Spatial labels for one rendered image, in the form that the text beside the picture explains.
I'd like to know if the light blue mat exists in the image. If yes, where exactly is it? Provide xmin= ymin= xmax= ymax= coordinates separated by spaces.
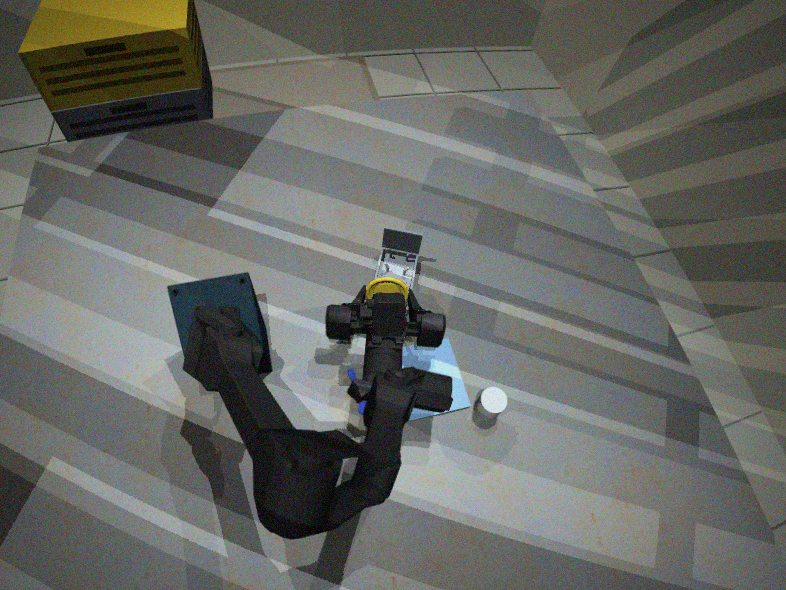
xmin=402 ymin=338 xmax=471 ymax=422

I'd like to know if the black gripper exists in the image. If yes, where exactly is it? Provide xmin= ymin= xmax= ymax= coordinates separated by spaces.
xmin=325 ymin=285 xmax=446 ymax=363

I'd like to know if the yellow plate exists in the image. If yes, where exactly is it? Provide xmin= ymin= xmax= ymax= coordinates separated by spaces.
xmin=365 ymin=277 xmax=409 ymax=301

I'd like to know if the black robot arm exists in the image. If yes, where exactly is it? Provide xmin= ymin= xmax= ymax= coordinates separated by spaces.
xmin=182 ymin=292 xmax=453 ymax=540

